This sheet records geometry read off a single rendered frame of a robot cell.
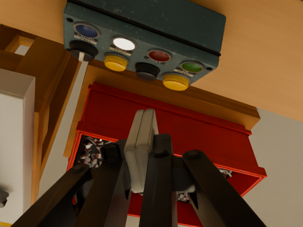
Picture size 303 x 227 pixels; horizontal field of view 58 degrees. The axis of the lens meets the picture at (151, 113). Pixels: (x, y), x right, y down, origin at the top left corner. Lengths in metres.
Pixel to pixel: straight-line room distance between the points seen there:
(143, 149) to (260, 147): 1.83
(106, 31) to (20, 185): 0.39
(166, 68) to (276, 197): 2.33
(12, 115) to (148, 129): 0.28
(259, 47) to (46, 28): 0.24
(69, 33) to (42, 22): 0.06
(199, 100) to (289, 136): 1.48
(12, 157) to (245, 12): 0.40
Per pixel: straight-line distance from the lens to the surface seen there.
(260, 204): 2.62
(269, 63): 0.36
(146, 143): 0.16
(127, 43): 0.26
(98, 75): 0.47
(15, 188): 0.59
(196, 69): 0.27
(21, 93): 0.41
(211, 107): 0.52
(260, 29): 0.33
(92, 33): 0.26
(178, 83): 0.30
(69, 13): 0.25
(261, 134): 1.87
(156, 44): 0.26
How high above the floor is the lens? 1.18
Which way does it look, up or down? 47 degrees down
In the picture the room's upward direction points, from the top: 180 degrees counter-clockwise
